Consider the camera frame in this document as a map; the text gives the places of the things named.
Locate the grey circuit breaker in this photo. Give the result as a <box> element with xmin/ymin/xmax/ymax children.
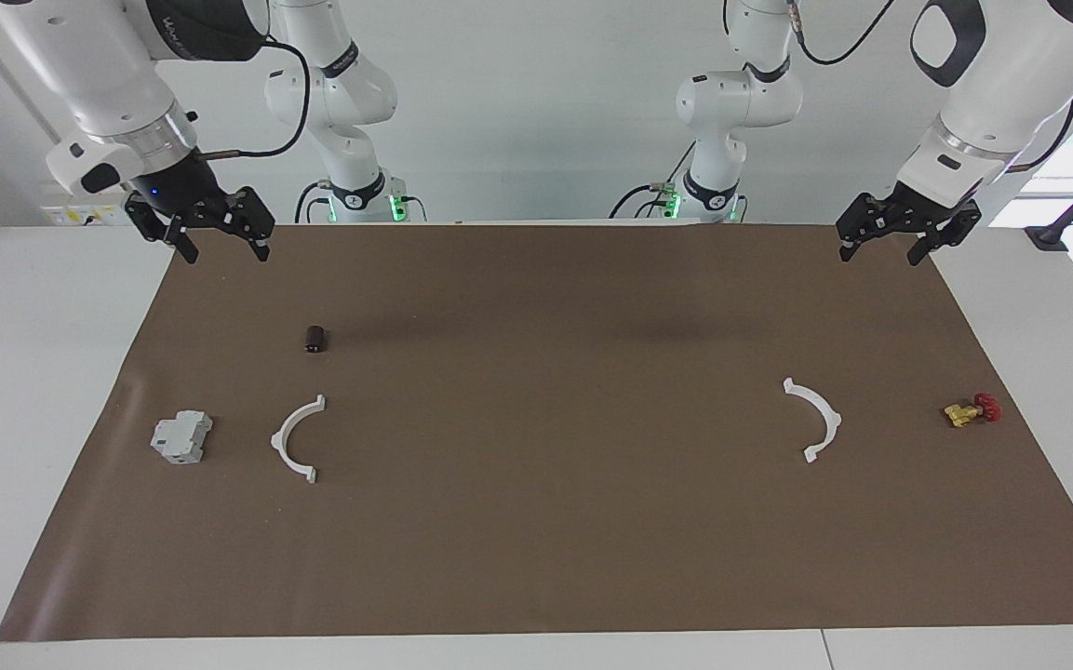
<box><xmin>149</xmin><ymin>410</ymin><xmax>215</xmax><ymax>466</ymax></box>

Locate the white wall cable conduit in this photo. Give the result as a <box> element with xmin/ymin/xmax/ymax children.
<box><xmin>0</xmin><ymin>5</ymin><xmax>67</xmax><ymax>154</ymax></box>

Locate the black right base cable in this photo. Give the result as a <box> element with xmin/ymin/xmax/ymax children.
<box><xmin>293</xmin><ymin>180</ymin><xmax>334</xmax><ymax>225</ymax></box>

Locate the white half-ring pipe clamp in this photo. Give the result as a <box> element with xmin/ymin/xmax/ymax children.
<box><xmin>270</xmin><ymin>395</ymin><xmax>327</xmax><ymax>485</ymax></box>
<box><xmin>783</xmin><ymin>376</ymin><xmax>843</xmax><ymax>464</ymax></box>

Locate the white wall socket box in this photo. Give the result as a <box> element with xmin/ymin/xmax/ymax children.
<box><xmin>41</xmin><ymin>203</ymin><xmax>130</xmax><ymax>227</ymax></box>

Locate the brown table mat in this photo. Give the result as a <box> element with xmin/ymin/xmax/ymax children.
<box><xmin>0</xmin><ymin>221</ymin><xmax>1073</xmax><ymax>643</ymax></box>

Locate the brass valve red handle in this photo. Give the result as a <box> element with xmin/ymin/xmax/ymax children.
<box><xmin>943</xmin><ymin>392</ymin><xmax>1003</xmax><ymax>429</ymax></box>

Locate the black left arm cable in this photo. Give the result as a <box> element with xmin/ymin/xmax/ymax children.
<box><xmin>722</xmin><ymin>0</ymin><xmax>1073</xmax><ymax>175</ymax></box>

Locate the black base cable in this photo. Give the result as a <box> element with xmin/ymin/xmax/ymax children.
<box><xmin>609</xmin><ymin>140</ymin><xmax>697</xmax><ymax>221</ymax></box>
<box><xmin>293</xmin><ymin>180</ymin><xmax>334</xmax><ymax>225</ymax></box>

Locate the black left base cable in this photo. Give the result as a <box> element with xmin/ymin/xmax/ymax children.
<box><xmin>609</xmin><ymin>140</ymin><xmax>697</xmax><ymax>221</ymax></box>

